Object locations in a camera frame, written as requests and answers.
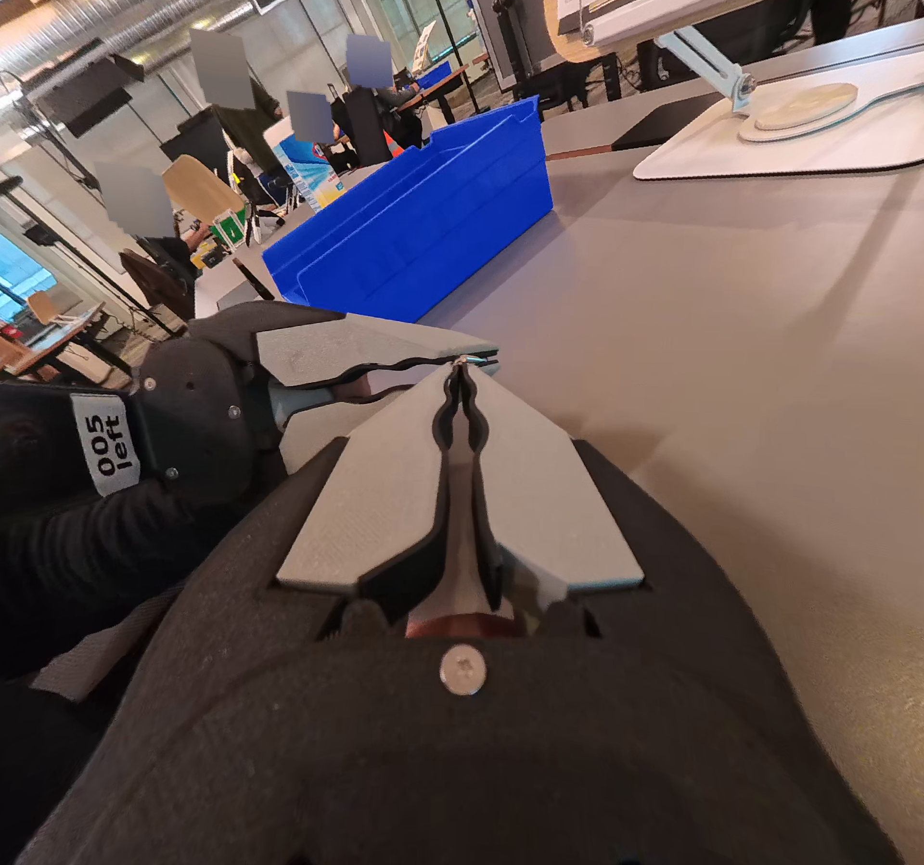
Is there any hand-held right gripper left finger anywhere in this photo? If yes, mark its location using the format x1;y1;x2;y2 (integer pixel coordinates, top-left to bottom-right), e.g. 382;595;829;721
276;363;463;626

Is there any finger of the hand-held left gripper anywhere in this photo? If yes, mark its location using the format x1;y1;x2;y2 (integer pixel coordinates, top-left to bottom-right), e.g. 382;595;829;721
269;367;452;476
256;315;501;388

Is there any silver ventilation duct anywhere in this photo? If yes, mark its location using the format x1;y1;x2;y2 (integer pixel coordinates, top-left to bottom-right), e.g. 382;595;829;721
0;0;347;79

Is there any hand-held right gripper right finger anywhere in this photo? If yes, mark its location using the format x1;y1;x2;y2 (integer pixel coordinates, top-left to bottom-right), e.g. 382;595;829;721
458;365;645;635

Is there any disinfecting wipes canister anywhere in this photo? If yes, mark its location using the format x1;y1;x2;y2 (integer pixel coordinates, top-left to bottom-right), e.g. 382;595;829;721
273;137;342;213

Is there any person's left forearm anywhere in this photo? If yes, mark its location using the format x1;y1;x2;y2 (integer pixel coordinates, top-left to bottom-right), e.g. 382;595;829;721
0;478;243;678

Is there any black studio light panel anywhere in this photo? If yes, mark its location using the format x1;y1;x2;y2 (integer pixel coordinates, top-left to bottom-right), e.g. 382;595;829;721
36;56;145;138

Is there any person's black clothed body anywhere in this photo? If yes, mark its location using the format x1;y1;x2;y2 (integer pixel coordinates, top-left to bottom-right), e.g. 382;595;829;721
0;663;181;865

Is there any black monitor screen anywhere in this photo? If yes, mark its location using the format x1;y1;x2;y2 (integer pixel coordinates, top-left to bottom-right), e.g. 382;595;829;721
160;114;233;166

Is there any white document stand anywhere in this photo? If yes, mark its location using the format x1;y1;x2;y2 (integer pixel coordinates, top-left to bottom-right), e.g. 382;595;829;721
583;0;924;181

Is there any black flat pad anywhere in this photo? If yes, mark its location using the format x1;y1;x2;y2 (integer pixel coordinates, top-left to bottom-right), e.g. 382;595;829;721
612;101;719;153

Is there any large paned window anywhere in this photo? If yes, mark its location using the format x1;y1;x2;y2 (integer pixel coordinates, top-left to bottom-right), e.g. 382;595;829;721
0;233;57;306

